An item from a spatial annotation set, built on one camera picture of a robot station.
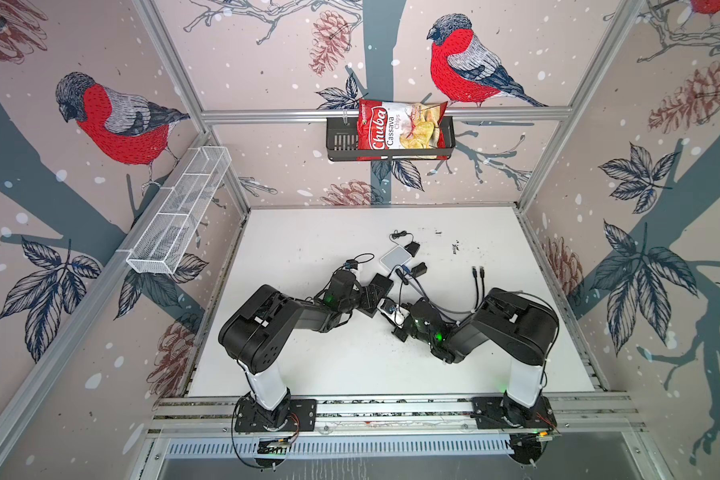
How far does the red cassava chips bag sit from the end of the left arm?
0.42 meters

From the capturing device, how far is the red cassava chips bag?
87 centimetres

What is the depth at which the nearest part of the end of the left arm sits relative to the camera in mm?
759
